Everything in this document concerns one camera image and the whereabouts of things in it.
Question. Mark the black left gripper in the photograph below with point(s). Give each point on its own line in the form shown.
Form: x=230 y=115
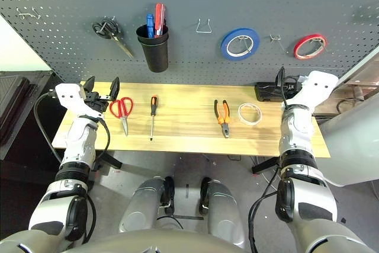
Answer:
x=94 y=103

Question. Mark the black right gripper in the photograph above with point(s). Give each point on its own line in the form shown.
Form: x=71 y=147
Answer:
x=291 y=85

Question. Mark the orange and black screwdriver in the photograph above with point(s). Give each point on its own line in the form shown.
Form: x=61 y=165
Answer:
x=153 y=106

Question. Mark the white tape roll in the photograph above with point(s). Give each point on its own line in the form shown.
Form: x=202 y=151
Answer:
x=240 y=113

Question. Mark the orange and black pliers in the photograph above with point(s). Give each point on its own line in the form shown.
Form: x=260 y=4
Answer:
x=225 y=127

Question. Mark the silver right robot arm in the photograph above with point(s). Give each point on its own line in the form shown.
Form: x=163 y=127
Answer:
x=296 y=134

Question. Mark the metal pegboard tape hook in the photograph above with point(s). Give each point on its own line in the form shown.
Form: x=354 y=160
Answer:
x=275 y=37
x=243 y=38
x=316 y=40

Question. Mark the metal double pegboard hook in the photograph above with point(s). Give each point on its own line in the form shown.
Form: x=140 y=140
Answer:
x=29 y=15

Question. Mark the black tool case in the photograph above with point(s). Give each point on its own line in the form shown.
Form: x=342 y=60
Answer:
x=266 y=90

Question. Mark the red tape roll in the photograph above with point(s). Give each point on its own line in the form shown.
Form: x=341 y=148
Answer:
x=297 y=48

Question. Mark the black plastic cup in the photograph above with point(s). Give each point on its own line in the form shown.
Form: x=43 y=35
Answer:
x=155 y=54

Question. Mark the black aluminium-edged flight case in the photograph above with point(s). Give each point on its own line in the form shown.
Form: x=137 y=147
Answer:
x=38 y=99

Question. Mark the black metal table foot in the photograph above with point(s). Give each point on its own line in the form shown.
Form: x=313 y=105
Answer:
x=263 y=165
x=112 y=162

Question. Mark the blue tape roll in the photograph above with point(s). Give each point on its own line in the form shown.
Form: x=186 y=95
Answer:
x=225 y=45

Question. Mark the light grey side table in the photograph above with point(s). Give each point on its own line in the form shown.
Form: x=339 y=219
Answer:
x=349 y=146

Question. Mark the red utility knife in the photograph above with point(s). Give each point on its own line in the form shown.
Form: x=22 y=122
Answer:
x=160 y=16

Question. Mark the black ribbed plastic case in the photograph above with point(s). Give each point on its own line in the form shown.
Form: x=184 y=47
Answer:
x=12 y=108

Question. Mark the silver robot left leg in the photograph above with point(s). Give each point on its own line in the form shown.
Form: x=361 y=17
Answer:
x=139 y=202

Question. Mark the silver robot leg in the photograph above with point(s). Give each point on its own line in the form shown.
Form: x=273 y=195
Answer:
x=139 y=202
x=225 y=205

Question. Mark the short black floor tape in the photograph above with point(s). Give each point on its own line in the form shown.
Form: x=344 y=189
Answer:
x=187 y=190

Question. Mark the silver robot right leg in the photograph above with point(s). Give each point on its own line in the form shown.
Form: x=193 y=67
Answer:
x=225 y=205

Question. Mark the long black floor tape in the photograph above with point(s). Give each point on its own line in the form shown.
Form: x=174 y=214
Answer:
x=189 y=217

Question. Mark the grey robot torso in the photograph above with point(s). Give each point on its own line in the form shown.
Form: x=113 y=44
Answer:
x=154 y=241

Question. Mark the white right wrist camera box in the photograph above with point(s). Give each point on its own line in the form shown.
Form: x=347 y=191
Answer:
x=319 y=87

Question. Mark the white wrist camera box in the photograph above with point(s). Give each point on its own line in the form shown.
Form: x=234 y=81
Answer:
x=69 y=96
x=319 y=87

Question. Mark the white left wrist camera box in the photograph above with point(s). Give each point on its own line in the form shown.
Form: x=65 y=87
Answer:
x=69 y=96

